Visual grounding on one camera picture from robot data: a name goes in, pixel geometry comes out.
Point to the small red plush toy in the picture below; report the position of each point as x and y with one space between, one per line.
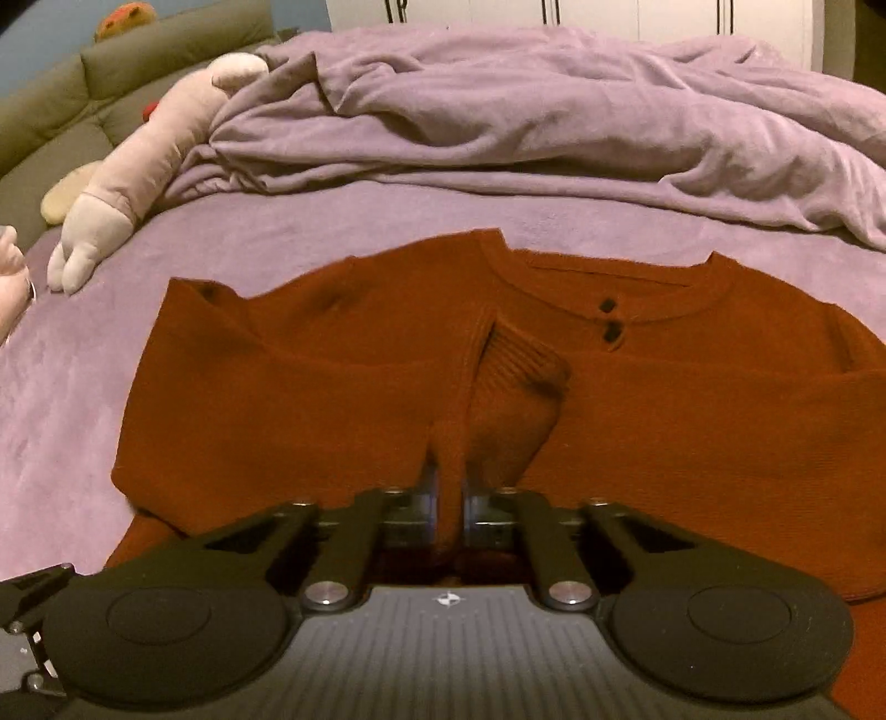
151 109

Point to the long pink plush toy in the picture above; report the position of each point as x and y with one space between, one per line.
138 163

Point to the purple fleece blanket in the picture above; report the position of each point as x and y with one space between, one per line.
554 118

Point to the orange plush toy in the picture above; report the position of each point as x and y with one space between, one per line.
124 17

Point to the yellow plush toy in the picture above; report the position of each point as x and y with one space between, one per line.
66 194

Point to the pale pink plush toy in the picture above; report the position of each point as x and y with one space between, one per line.
10 277

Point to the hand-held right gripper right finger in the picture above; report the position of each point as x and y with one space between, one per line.
469 511

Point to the purple bed sheet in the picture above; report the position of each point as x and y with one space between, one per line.
76 388

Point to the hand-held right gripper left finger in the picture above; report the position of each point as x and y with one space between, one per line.
430 509

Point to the olive green sofa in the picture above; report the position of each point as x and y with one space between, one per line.
76 90

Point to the white wardrobe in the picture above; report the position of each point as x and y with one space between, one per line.
574 17

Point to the rust red knit sweater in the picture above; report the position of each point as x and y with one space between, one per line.
297 388

